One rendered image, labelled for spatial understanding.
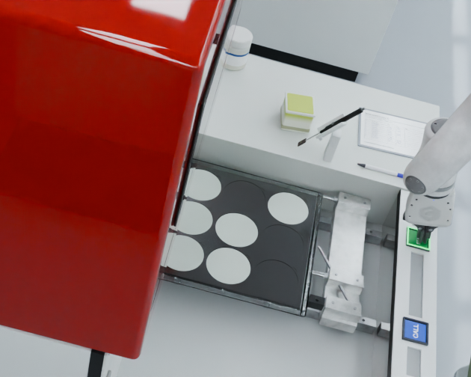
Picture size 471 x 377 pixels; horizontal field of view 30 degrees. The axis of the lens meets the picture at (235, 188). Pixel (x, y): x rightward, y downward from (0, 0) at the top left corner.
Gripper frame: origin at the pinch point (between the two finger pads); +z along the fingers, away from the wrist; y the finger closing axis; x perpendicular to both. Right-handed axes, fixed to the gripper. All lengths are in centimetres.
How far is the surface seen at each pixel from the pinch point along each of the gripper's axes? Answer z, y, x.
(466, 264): 107, 30, 86
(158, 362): 6, -53, -40
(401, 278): 1.9, -4.5, -12.7
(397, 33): 100, -2, 224
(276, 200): 1.4, -34.8, 6.2
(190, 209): -3, -54, -4
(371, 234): 11.6, -11.3, 8.2
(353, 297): 8.0, -14.2, -14.7
